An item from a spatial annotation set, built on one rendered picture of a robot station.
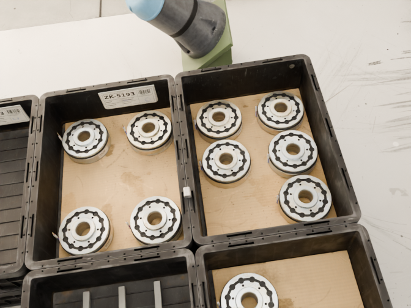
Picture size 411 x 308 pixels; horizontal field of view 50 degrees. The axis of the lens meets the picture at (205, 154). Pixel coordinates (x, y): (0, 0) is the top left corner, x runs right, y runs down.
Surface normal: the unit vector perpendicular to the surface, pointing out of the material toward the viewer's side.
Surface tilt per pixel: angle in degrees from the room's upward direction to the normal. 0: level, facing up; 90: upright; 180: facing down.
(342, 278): 0
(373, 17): 0
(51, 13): 0
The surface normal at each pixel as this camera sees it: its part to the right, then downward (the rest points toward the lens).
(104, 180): -0.08, -0.51
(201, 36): 0.09, 0.55
